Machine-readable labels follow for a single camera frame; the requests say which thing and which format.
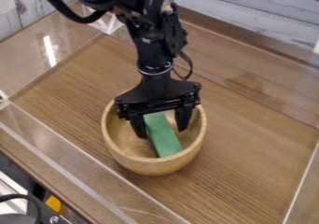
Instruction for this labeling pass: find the black cable bottom left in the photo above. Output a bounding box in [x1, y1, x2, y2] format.
[0, 194, 47, 222]

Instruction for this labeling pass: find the clear acrylic tray wall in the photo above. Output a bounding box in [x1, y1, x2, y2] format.
[0, 97, 191, 224]

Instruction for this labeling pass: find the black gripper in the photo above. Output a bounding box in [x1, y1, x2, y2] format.
[113, 72, 201, 140]

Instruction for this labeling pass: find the clear acrylic corner bracket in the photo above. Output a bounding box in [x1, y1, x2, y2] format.
[89, 12, 123, 35]

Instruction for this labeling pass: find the green rectangular block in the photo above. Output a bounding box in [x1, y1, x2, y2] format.
[144, 112, 183, 158]

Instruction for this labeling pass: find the brown wooden bowl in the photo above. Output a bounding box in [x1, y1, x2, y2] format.
[101, 102, 207, 175]

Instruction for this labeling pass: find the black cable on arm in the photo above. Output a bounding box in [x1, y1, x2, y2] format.
[172, 51, 195, 82]

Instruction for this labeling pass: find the black device with yellow label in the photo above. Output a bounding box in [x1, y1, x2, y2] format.
[24, 184, 80, 224]

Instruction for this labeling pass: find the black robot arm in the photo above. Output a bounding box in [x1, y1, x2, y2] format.
[48, 0, 200, 138]

